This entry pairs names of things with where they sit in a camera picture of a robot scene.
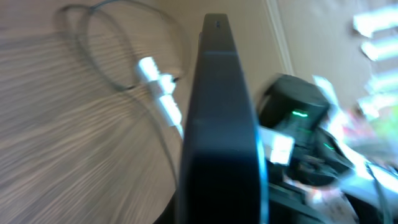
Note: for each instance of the Samsung Galaxy smartphone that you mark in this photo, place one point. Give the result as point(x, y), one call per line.
point(223, 176)

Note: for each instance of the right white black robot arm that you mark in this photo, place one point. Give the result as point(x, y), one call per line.
point(313, 176)

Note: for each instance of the white USB charger adapter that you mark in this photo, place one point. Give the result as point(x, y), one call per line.
point(165, 84)

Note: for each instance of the white power strip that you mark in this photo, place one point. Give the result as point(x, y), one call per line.
point(148, 72)

